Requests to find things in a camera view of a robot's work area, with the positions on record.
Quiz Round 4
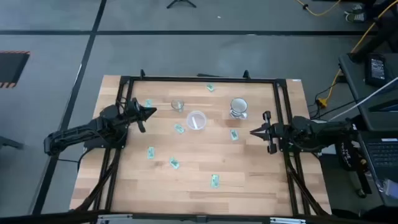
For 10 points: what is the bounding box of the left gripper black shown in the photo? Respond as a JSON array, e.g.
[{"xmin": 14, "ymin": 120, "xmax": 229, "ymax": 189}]
[{"xmin": 126, "ymin": 97, "xmax": 157, "ymax": 124}]

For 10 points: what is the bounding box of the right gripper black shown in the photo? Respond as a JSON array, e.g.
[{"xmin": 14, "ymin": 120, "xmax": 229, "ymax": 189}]
[{"xmin": 250, "ymin": 111, "xmax": 292, "ymax": 144}]

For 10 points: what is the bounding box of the small clear glass cup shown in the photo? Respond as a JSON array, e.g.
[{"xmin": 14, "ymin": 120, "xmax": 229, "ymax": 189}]
[{"xmin": 170, "ymin": 98, "xmax": 185, "ymax": 113}]

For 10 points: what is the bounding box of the clear plastic round container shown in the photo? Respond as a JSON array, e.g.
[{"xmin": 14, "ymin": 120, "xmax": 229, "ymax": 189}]
[{"xmin": 185, "ymin": 110, "xmax": 208, "ymax": 131}]

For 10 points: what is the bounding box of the black tote bag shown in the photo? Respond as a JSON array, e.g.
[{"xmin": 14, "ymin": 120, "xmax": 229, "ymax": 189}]
[{"xmin": 335, "ymin": 139, "xmax": 368, "ymax": 172}]

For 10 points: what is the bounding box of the grey side table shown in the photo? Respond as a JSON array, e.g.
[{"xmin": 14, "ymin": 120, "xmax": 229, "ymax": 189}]
[{"xmin": 338, "ymin": 52, "xmax": 398, "ymax": 131}]

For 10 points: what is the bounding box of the black tripod base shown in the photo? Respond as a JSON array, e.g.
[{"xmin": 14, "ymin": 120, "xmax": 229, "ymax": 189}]
[{"xmin": 166, "ymin": 0, "xmax": 197, "ymax": 9}]

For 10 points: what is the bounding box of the dark laptop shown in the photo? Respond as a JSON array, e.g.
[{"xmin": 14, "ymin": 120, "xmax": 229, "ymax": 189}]
[{"xmin": 356, "ymin": 129, "xmax": 398, "ymax": 208}]

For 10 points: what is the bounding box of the black power adapter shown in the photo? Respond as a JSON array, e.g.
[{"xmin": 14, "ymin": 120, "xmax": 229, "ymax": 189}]
[{"xmin": 365, "ymin": 53, "xmax": 388, "ymax": 87}]

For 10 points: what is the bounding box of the clear plastic pouch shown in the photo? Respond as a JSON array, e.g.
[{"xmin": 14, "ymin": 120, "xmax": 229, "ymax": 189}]
[{"xmin": 374, "ymin": 177, "xmax": 398, "ymax": 200}]

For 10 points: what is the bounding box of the black chair base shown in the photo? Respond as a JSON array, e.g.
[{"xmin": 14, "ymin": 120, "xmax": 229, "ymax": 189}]
[{"xmin": 0, "ymin": 136, "xmax": 24, "ymax": 151}]

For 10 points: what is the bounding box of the black floor hatch striped edge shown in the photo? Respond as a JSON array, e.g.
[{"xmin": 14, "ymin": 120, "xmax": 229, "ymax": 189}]
[{"xmin": 0, "ymin": 50, "xmax": 31, "ymax": 89}]

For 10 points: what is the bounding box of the black stand leg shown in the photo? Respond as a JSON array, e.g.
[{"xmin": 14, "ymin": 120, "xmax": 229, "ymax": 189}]
[{"xmin": 347, "ymin": 18, "xmax": 398, "ymax": 62}]

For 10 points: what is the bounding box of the black horizontal beam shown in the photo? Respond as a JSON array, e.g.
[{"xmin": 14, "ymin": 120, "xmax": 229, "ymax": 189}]
[{"xmin": 0, "ymin": 210, "xmax": 398, "ymax": 224}]

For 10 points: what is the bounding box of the black aluminium table frame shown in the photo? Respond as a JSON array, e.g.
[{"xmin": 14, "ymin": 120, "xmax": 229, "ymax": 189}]
[{"xmin": 70, "ymin": 68, "xmax": 332, "ymax": 218}]

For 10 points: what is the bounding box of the black power cable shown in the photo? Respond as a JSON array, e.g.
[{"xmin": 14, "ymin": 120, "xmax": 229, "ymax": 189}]
[{"xmin": 307, "ymin": 83, "xmax": 343, "ymax": 119}]

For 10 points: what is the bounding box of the silver metal bracket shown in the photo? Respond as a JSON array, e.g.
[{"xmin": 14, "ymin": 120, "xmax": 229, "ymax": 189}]
[
  {"xmin": 269, "ymin": 217, "xmax": 307, "ymax": 224},
  {"xmin": 96, "ymin": 213, "xmax": 134, "ymax": 224}
]

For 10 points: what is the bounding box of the yellow extension cable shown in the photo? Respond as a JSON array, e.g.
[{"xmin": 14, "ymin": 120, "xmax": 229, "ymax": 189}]
[
  {"xmin": 295, "ymin": 0, "xmax": 342, "ymax": 17},
  {"xmin": 317, "ymin": 0, "xmax": 398, "ymax": 109}
]

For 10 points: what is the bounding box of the white cable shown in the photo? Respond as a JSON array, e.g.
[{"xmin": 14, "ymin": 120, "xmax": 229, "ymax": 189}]
[{"xmin": 328, "ymin": 77, "xmax": 398, "ymax": 122}]

